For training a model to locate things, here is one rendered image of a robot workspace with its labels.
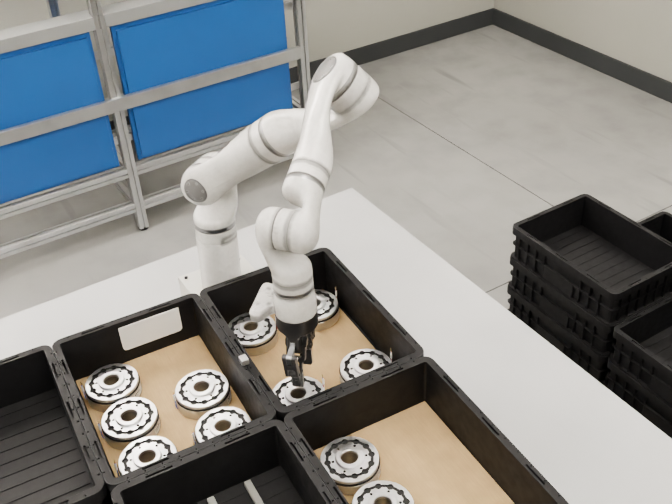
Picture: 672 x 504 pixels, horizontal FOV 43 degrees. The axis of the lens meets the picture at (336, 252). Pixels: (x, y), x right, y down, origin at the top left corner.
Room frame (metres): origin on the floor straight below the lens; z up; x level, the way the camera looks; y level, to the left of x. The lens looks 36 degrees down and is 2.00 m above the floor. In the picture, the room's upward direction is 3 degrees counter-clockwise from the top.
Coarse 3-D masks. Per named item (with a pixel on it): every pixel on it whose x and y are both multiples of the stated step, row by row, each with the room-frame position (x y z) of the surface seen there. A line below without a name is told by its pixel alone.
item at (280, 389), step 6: (288, 378) 1.17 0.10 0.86; (306, 378) 1.16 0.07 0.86; (312, 378) 1.16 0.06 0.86; (282, 384) 1.15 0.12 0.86; (288, 384) 1.15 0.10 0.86; (306, 384) 1.15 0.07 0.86; (312, 384) 1.15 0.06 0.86; (318, 384) 1.14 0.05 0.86; (276, 390) 1.14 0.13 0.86; (282, 390) 1.13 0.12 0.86; (312, 390) 1.13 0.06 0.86; (318, 390) 1.13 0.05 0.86; (282, 396) 1.12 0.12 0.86; (282, 402) 1.10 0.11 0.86; (288, 402) 1.10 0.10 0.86
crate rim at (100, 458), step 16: (160, 304) 1.33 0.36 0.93; (176, 304) 1.33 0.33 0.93; (128, 320) 1.29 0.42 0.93; (208, 320) 1.27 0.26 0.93; (80, 336) 1.24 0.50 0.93; (224, 336) 1.22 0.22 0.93; (64, 368) 1.16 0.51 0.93; (240, 368) 1.13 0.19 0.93; (256, 384) 1.09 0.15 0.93; (80, 400) 1.07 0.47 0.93; (80, 416) 1.03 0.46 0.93; (272, 416) 1.01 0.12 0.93; (224, 432) 0.98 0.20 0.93; (240, 432) 0.98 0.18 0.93; (96, 448) 0.96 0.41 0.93; (192, 448) 0.95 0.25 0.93; (160, 464) 0.92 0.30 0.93; (112, 480) 0.89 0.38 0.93
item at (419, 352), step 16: (336, 256) 1.45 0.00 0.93; (256, 272) 1.42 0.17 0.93; (208, 288) 1.37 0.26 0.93; (208, 304) 1.32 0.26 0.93; (224, 320) 1.27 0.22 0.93; (240, 352) 1.17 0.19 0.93; (416, 352) 1.14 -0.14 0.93; (256, 368) 1.13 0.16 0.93; (384, 368) 1.11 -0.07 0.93; (352, 384) 1.07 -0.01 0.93; (272, 400) 1.04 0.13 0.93; (304, 400) 1.04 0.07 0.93
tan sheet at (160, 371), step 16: (160, 352) 1.30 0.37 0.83; (176, 352) 1.29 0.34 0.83; (192, 352) 1.29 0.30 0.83; (208, 352) 1.29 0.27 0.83; (144, 368) 1.25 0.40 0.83; (160, 368) 1.25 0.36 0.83; (176, 368) 1.25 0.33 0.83; (192, 368) 1.24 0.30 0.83; (208, 368) 1.24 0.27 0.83; (80, 384) 1.22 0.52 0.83; (144, 384) 1.21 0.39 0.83; (160, 384) 1.20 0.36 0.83; (176, 384) 1.20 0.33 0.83; (160, 400) 1.16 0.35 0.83; (96, 416) 1.13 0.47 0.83; (160, 416) 1.12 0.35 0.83; (176, 416) 1.12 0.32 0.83; (160, 432) 1.08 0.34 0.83; (176, 432) 1.08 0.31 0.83; (192, 432) 1.07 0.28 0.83; (112, 448) 1.05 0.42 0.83; (112, 464) 1.01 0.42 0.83
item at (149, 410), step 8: (120, 400) 1.13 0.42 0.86; (128, 400) 1.13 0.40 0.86; (136, 400) 1.13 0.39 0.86; (144, 400) 1.13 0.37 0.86; (112, 408) 1.11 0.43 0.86; (120, 408) 1.11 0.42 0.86; (144, 408) 1.11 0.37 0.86; (152, 408) 1.11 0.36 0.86; (104, 416) 1.10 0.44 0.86; (112, 416) 1.09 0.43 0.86; (144, 416) 1.09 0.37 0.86; (152, 416) 1.09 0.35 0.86; (104, 424) 1.08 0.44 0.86; (112, 424) 1.07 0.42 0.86; (136, 424) 1.07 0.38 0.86; (144, 424) 1.07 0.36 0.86; (152, 424) 1.07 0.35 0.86; (112, 432) 1.06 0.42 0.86; (120, 432) 1.06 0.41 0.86; (128, 432) 1.06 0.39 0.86; (136, 432) 1.05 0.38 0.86; (144, 432) 1.05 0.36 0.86
